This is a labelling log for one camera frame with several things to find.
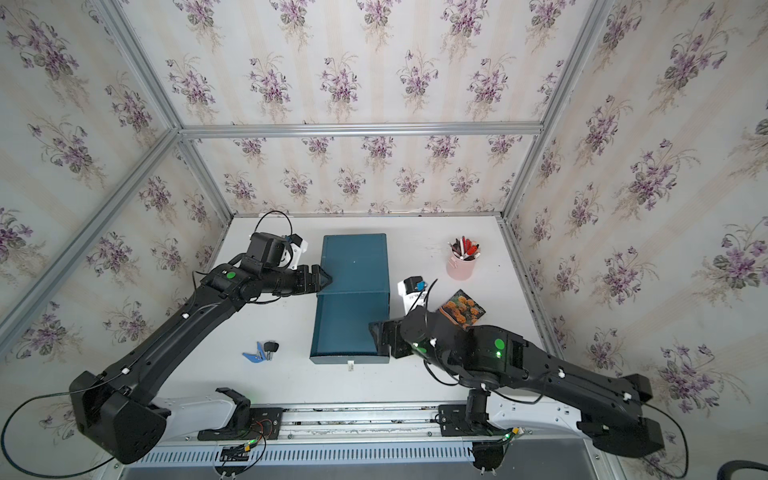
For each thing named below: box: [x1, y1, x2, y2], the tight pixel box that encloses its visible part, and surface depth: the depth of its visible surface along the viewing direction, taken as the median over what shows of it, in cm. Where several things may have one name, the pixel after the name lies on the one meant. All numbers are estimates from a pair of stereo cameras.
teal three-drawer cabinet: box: [310, 233, 391, 371], surface depth 78 cm
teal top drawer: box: [309, 291, 390, 371], surface depth 76 cm
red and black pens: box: [448, 236, 481, 261], surface depth 98 cm
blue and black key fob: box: [242, 341, 279, 363], surface depth 85 cm
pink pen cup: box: [446, 248, 477, 281], surface depth 102 cm
